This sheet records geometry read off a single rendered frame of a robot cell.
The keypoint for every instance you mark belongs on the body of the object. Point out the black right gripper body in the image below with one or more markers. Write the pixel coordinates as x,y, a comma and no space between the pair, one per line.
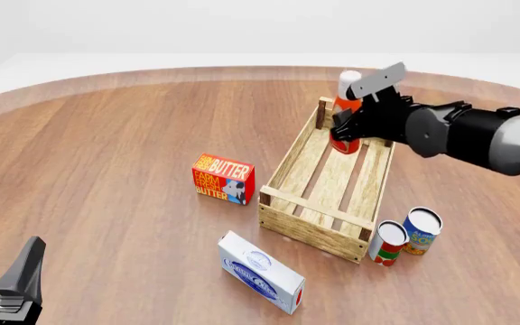
379,116

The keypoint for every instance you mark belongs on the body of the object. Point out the white cream cheese box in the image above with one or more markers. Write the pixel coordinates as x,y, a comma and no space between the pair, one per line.
260,271

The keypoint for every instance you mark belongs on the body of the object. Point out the grey and black right arm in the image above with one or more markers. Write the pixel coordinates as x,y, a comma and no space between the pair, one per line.
476,133

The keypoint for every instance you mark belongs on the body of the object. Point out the blue soup tin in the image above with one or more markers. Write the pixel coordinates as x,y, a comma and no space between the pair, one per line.
420,233

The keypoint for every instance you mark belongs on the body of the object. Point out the red ketchup bottle white cap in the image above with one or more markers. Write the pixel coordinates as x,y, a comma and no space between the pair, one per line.
348,101

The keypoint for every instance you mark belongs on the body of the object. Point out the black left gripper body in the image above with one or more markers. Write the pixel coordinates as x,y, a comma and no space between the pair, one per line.
2,311

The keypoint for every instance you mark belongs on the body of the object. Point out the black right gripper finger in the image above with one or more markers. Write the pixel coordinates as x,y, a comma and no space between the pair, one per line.
344,118
345,133

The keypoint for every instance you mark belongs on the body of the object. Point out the tomato print tin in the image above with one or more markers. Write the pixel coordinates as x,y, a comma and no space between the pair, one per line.
387,245

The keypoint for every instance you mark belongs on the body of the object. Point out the red butter box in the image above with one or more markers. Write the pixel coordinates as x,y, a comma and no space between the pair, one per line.
222,179

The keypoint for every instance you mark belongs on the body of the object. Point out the wooden slat tray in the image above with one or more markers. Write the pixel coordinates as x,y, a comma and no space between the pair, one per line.
323,189

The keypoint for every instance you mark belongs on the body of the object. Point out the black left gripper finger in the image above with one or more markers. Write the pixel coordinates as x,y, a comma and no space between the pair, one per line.
24,271

